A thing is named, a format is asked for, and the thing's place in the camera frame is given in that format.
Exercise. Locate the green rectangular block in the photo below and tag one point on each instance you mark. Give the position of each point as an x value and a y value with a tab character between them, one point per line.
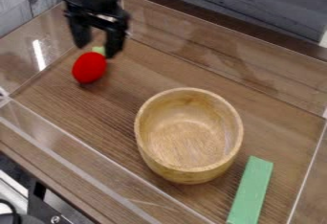
251	192

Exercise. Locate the red plush strawberry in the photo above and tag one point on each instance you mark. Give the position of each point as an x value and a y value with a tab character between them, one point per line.
89	66

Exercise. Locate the black table leg clamp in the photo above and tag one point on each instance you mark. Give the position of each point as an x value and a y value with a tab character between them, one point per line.
38	209

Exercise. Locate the clear acrylic tray wall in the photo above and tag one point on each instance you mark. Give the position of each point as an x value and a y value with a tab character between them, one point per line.
68	132

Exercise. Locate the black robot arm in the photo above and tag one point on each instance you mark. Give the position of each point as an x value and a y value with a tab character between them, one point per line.
99	5

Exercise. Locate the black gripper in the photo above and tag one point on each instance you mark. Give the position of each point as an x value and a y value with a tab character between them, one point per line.
83	18

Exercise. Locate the wooden bowl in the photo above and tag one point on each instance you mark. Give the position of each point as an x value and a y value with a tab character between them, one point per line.
188	133

